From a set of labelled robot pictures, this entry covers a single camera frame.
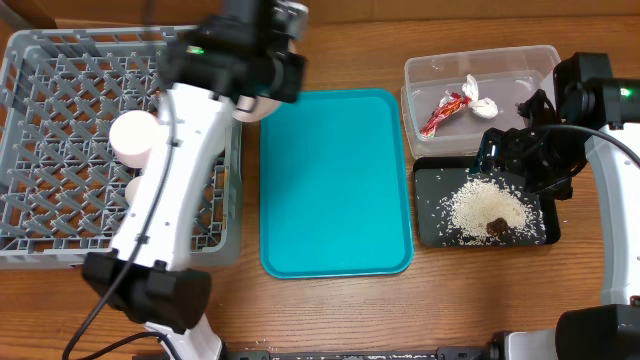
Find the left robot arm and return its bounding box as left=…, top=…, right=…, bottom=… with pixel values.
left=82, top=0, right=308, bottom=359

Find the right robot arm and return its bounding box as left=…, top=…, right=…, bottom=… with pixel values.
left=470, top=52, right=639, bottom=360

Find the red snack wrapper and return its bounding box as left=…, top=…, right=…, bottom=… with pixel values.
left=420, top=92, right=471, bottom=138

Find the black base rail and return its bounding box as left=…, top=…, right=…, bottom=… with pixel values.
left=134, top=339, right=501, bottom=360

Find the white rice pile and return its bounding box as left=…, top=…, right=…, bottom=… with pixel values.
left=427, top=170, right=546, bottom=247

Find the teal plastic tray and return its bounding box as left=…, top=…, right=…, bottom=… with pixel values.
left=260, top=89, right=414, bottom=279

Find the small pink plate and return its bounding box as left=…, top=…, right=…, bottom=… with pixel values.
left=109, top=110, right=160, bottom=169

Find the large white plate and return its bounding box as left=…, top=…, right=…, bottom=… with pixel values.
left=233, top=41, right=297, bottom=123

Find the white paper cup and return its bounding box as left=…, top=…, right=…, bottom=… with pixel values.
left=125, top=176, right=142, bottom=205

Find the brown food scrap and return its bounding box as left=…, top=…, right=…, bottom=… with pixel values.
left=486, top=217, right=509, bottom=238

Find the white tissue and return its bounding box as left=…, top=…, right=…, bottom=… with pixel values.
left=462, top=74, right=499, bottom=119

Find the black tray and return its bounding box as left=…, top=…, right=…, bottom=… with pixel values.
left=413, top=156, right=561, bottom=248

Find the grey dishwasher rack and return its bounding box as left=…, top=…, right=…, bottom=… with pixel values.
left=1, top=27, right=243, bottom=269

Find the clear plastic bin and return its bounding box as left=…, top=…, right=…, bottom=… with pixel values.
left=401, top=45, right=560, bottom=159

